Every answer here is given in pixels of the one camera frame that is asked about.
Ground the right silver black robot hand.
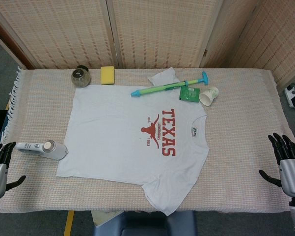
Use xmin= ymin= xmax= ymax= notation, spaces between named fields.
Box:
xmin=259 ymin=132 xmax=295 ymax=197

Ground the white handheld steam iron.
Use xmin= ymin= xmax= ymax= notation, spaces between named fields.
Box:
xmin=16 ymin=139 xmax=69 ymax=161

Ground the beige woven fringed tablecloth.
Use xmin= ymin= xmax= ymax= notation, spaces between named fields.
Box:
xmin=0 ymin=67 xmax=295 ymax=214

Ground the white power strip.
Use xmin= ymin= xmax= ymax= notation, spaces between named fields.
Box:
xmin=284 ymin=83 xmax=295 ymax=109

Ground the white paper cup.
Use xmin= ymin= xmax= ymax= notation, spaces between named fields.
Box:
xmin=198 ymin=86 xmax=219 ymax=107

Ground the white Texas print T-shirt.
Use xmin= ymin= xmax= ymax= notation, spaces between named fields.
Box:
xmin=56 ymin=66 xmax=210 ymax=217

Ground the green foil packet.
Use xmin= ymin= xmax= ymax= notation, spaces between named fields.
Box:
xmin=179 ymin=86 xmax=200 ymax=102

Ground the round glass jar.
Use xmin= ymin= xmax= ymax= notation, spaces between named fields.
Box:
xmin=71 ymin=65 xmax=91 ymax=88

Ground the wicker folding screen panel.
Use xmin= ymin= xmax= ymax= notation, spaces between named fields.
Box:
xmin=0 ymin=0 xmax=115 ymax=70
xmin=107 ymin=0 xmax=226 ymax=69
xmin=203 ymin=0 xmax=295 ymax=86

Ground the yellow sponge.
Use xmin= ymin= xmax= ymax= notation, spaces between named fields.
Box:
xmin=100 ymin=66 xmax=115 ymax=86

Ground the blue padded seat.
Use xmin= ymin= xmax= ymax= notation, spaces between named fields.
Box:
xmin=92 ymin=210 xmax=196 ymax=236

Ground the green blue water pump toy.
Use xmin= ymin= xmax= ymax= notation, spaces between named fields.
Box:
xmin=131 ymin=71 xmax=210 ymax=98

